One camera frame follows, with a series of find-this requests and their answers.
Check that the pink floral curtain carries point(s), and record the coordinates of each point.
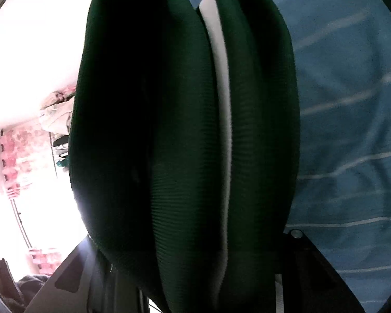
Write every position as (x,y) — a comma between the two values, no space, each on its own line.
(22,156)

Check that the blue striped bed sheet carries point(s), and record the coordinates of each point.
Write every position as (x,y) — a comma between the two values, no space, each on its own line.
(348,143)

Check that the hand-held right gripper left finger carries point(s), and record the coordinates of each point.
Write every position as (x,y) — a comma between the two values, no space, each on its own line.
(84,287)

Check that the green and cream striped jacket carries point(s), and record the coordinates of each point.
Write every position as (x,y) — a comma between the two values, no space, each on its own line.
(169,143)

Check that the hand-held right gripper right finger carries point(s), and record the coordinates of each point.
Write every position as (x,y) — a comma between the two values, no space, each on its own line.
(309,277)

